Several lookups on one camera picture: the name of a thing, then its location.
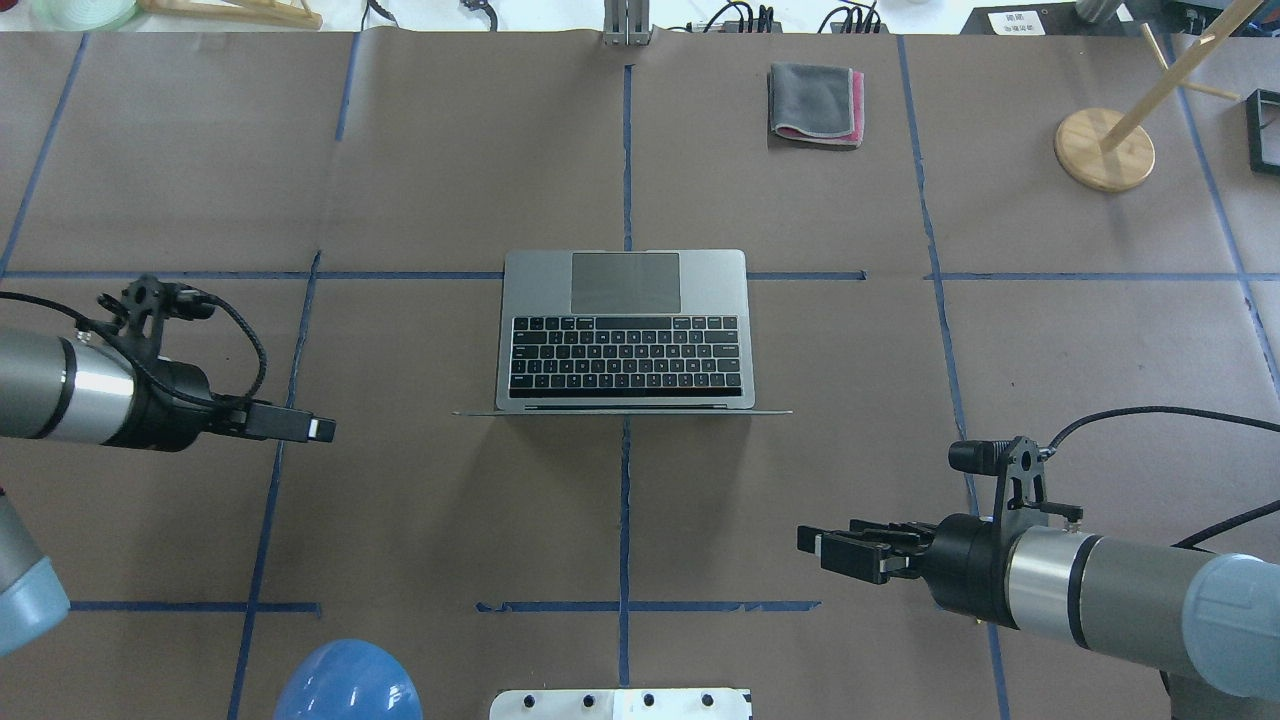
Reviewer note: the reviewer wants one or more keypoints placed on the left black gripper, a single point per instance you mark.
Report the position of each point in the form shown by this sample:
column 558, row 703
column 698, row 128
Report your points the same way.
column 172, row 403

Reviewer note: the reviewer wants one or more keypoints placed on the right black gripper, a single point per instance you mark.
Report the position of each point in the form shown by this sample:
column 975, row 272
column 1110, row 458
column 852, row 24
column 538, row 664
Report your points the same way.
column 968, row 562

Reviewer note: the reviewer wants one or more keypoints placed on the grey laptop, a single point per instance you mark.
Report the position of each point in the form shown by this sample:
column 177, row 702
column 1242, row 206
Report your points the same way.
column 654, row 332

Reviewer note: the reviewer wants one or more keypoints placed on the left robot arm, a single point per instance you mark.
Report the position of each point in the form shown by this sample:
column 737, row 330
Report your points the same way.
column 72, row 391

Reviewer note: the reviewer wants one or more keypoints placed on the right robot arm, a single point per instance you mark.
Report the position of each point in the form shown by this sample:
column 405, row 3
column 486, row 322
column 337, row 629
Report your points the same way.
column 1206, row 617

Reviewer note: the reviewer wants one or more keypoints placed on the blue desk lamp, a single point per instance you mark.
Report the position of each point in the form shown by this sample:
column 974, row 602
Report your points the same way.
column 349, row 679

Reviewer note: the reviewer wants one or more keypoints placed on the wooden dish rack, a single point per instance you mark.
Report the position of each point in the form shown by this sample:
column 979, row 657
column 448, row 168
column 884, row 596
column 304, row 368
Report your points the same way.
column 290, row 14

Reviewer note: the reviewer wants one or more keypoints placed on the grey pink folded cloth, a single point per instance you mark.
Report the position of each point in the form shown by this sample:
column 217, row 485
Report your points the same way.
column 817, row 104

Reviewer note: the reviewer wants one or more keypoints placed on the wooden mug tree stand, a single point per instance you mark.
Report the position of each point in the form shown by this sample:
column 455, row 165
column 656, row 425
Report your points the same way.
column 1108, row 150

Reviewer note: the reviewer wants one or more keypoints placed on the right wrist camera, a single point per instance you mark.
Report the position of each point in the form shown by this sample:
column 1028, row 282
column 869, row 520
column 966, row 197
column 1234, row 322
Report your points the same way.
column 1020, row 491

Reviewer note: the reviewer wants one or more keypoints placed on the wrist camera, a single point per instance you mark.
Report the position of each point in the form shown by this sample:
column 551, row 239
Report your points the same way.
column 1020, row 491
column 140, row 310

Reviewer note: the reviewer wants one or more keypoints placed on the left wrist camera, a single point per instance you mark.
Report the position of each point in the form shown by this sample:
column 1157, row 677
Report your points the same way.
column 140, row 310

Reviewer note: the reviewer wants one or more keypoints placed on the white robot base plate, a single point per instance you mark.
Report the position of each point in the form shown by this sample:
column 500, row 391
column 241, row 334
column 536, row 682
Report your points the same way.
column 624, row 703

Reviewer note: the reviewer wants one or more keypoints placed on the aluminium frame post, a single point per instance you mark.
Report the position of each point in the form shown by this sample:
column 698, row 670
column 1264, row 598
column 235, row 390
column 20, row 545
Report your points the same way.
column 627, row 23

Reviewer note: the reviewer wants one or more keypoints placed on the black picture frame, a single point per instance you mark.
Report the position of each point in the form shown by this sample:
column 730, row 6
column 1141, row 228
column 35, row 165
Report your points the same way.
column 1262, row 131

